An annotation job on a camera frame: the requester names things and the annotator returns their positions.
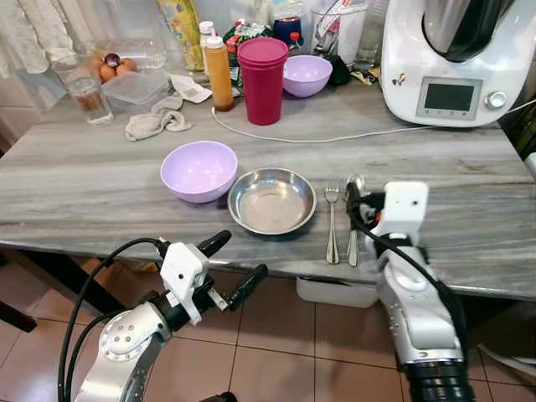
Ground white lace curtain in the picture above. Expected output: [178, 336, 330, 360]
[0, 0, 78, 78]

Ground white paper napkin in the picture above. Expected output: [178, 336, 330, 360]
[169, 73, 214, 105]

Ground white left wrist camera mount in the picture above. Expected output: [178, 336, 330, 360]
[159, 242, 211, 327]

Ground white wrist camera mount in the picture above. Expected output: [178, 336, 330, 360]
[370, 181, 430, 245]
[159, 242, 211, 327]

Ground stainless steel dish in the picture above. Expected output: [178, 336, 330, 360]
[227, 167, 318, 237]

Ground small lilac plastic bowl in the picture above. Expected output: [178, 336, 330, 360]
[281, 54, 334, 100]

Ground clear glass bowl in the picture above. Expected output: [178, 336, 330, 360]
[83, 37, 169, 85]

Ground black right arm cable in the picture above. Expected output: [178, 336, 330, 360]
[347, 209, 472, 357]

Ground large lilac plastic bowl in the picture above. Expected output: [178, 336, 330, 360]
[160, 140, 240, 205]

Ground steel fork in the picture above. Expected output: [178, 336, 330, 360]
[324, 182, 341, 266]

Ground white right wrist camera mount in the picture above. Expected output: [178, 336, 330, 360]
[370, 181, 430, 245]

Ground yellow food package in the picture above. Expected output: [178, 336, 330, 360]
[157, 0, 205, 73]

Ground orange bottle with white cap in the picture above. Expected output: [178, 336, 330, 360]
[204, 34, 236, 113]

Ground small black object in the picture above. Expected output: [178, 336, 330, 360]
[326, 54, 353, 87]

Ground grey crumpled cloth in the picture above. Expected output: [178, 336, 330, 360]
[125, 95, 194, 142]

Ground clear glass bottle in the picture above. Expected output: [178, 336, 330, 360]
[355, 0, 391, 73]

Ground short black left arm cable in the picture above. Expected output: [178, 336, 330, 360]
[65, 310, 122, 399]

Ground white capped clear bottle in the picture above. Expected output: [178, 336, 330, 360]
[198, 20, 218, 51]

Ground clear plastic lidded container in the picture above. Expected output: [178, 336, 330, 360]
[100, 70, 172, 116]

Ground white printed bag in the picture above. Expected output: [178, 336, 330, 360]
[309, 0, 370, 64]

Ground clear drinking glass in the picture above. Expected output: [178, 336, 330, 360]
[51, 55, 115, 127]

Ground magenta lidded tumbler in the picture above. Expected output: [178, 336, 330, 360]
[236, 36, 290, 127]

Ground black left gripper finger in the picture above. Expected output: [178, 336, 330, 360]
[195, 229, 234, 257]
[227, 263, 271, 312]

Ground green food package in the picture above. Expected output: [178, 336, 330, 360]
[224, 18, 274, 61]

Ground dark green object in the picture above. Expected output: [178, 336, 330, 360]
[501, 99, 536, 162]

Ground long black left arm cable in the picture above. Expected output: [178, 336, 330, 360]
[56, 237, 170, 402]

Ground dark bottle with red cap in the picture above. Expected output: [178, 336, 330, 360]
[274, 15, 305, 56]

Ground white kitchen cooking machine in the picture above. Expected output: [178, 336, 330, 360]
[380, 0, 514, 129]

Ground white power cable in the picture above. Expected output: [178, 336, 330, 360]
[210, 99, 536, 144]

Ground steel spoon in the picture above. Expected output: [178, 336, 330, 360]
[344, 173, 367, 268]

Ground white box under table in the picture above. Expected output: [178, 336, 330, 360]
[295, 276, 379, 309]

